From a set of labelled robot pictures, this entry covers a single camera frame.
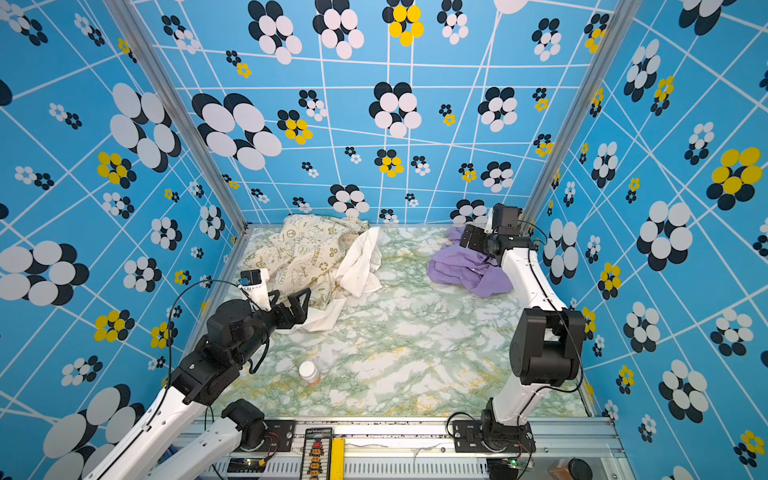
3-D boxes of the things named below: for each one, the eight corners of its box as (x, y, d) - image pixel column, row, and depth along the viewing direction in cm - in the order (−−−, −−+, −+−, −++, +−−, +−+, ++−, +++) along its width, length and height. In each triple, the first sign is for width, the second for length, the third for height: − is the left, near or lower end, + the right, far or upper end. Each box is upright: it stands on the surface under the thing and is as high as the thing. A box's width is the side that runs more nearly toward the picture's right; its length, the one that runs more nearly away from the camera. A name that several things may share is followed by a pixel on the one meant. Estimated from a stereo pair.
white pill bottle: (304, 385, 84) (297, 376, 77) (307, 370, 86) (300, 360, 80) (318, 385, 84) (312, 376, 77) (321, 370, 86) (315, 360, 80)
